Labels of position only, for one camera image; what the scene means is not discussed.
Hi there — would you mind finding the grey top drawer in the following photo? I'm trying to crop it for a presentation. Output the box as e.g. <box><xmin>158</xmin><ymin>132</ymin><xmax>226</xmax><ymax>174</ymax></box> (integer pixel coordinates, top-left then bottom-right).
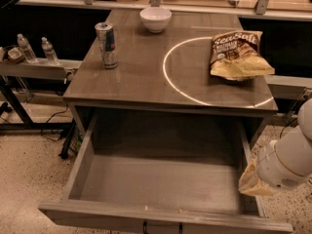
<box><xmin>39</xmin><ymin>109</ymin><xmax>293</xmax><ymax>234</ymax></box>

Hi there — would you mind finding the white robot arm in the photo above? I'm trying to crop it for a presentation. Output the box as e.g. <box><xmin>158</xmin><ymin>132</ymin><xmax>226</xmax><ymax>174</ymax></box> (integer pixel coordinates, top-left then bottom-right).
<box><xmin>239</xmin><ymin>99</ymin><xmax>312</xmax><ymax>196</ymax></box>

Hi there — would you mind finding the grey drawer cabinet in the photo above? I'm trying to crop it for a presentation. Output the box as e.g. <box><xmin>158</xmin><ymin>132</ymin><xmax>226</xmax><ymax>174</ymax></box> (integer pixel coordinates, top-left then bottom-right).
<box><xmin>64</xmin><ymin>9</ymin><xmax>277</xmax><ymax>142</ymax></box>

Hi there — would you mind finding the sea salt chips bag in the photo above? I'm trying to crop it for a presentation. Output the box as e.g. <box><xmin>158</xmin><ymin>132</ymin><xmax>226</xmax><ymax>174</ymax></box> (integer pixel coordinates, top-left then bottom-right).
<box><xmin>210</xmin><ymin>30</ymin><xmax>275</xmax><ymax>81</ymax></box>

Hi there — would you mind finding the white ceramic bowl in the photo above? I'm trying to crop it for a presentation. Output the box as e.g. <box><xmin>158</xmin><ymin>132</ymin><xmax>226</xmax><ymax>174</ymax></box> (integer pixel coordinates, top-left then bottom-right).
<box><xmin>139</xmin><ymin>7</ymin><xmax>172</xmax><ymax>33</ymax></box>

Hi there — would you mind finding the red bull can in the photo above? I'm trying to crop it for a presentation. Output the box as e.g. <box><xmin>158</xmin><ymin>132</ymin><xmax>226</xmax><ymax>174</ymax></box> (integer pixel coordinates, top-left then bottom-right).
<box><xmin>95</xmin><ymin>22</ymin><xmax>118</xmax><ymax>68</ymax></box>

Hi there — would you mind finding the grey side table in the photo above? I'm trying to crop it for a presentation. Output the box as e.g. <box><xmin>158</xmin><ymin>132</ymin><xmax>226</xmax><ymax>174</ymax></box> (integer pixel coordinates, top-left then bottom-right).
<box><xmin>0</xmin><ymin>58</ymin><xmax>81</xmax><ymax>131</ymax></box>

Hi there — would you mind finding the right clear water bottle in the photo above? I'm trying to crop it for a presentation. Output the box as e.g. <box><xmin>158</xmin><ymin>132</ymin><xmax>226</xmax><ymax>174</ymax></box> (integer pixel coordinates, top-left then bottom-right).
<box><xmin>41</xmin><ymin>37</ymin><xmax>59</xmax><ymax>65</ymax></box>

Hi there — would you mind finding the clear water bottle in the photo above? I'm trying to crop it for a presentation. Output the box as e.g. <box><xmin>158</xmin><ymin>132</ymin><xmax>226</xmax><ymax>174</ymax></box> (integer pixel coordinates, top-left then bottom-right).
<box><xmin>18</xmin><ymin>33</ymin><xmax>37</xmax><ymax>63</ymax></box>
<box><xmin>41</xmin><ymin>37</ymin><xmax>59</xmax><ymax>65</ymax></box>

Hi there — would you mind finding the left clear water bottle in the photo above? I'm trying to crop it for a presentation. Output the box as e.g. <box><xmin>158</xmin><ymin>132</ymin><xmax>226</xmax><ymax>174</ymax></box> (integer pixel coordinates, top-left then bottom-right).
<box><xmin>18</xmin><ymin>33</ymin><xmax>37</xmax><ymax>63</ymax></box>

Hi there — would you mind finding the small brown basket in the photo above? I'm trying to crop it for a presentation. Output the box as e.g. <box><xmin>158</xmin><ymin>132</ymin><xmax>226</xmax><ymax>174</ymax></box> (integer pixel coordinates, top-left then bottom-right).
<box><xmin>0</xmin><ymin>45</ymin><xmax>24</xmax><ymax>64</ymax></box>

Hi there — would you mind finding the black cable right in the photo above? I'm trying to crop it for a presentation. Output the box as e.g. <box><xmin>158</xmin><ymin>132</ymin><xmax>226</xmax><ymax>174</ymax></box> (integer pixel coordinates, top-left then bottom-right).
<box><xmin>279</xmin><ymin>116</ymin><xmax>299</xmax><ymax>139</ymax></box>

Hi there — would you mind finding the black floor cable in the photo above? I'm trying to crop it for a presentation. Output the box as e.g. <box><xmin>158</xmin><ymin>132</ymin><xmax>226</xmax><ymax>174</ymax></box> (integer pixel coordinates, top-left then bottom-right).
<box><xmin>39</xmin><ymin>102</ymin><xmax>71</xmax><ymax>143</ymax></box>

